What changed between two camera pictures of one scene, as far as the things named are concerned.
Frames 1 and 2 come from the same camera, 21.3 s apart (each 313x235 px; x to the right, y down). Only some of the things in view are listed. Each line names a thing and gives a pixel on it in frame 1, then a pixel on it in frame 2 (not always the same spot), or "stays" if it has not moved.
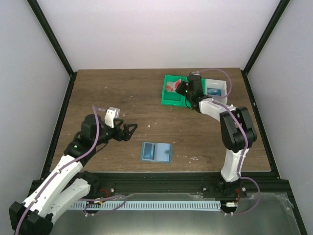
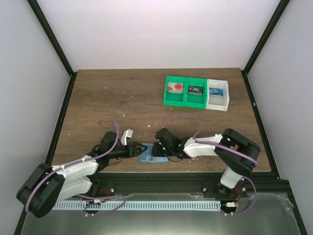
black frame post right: x=281 y=6 stays
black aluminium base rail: x=113 y=184 stays
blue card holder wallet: x=159 y=152 stays
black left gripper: x=126 y=136 -> x=130 y=154
